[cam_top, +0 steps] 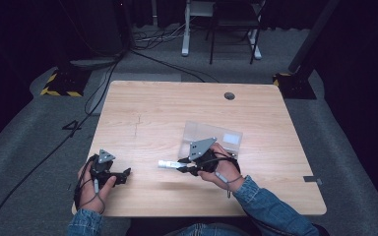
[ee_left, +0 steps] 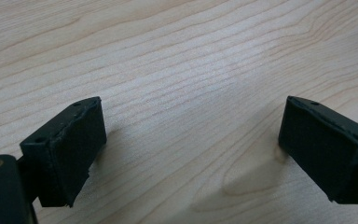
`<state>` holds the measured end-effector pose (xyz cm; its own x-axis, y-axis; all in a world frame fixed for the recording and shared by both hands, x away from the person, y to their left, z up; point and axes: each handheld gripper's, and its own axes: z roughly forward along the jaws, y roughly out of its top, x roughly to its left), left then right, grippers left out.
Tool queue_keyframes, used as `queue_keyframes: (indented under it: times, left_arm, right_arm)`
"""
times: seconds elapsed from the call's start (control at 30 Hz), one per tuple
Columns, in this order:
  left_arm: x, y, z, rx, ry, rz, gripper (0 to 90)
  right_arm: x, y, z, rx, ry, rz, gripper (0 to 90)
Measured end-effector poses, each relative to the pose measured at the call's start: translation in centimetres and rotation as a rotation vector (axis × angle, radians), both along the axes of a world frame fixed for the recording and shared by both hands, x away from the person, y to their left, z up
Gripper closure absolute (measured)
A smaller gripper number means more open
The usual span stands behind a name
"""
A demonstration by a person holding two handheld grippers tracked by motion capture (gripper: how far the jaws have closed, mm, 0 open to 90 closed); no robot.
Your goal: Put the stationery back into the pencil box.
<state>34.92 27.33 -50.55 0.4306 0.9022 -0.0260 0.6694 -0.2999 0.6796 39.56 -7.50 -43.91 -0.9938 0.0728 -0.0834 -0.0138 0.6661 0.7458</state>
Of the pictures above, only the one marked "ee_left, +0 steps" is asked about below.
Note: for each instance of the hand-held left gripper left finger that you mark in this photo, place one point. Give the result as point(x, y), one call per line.
point(71, 149)

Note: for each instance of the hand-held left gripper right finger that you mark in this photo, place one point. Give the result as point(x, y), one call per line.
point(326, 149)

